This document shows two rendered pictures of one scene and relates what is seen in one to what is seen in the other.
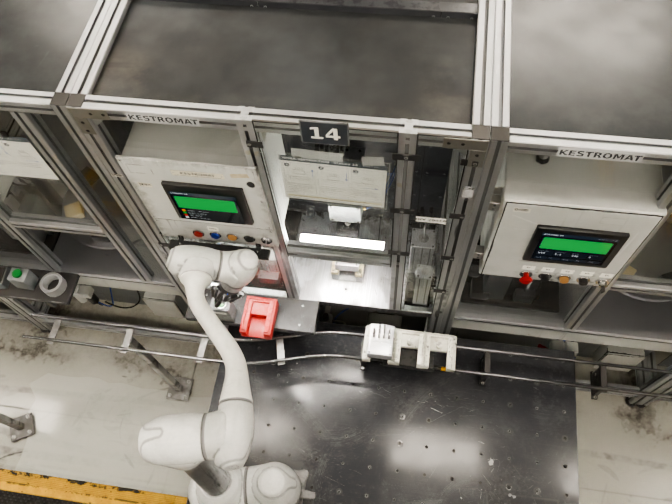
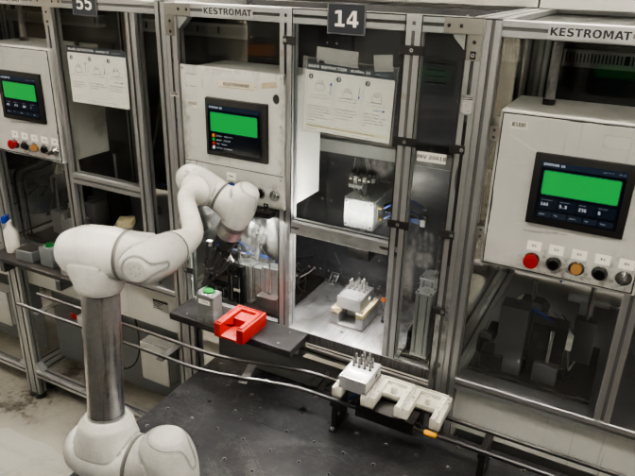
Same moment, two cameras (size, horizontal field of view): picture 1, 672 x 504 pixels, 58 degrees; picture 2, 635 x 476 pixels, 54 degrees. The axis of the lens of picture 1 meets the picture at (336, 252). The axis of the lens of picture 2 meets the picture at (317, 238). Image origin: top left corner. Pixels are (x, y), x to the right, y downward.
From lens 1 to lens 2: 147 cm
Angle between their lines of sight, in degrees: 40
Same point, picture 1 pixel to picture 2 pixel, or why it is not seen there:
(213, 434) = (133, 235)
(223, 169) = (258, 76)
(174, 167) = (220, 76)
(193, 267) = (197, 174)
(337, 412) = (282, 459)
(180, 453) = (92, 242)
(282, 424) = (213, 450)
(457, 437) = not seen: outside the picture
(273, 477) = (171, 433)
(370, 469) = not seen: outside the picture
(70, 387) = (19, 445)
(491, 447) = not seen: outside the picture
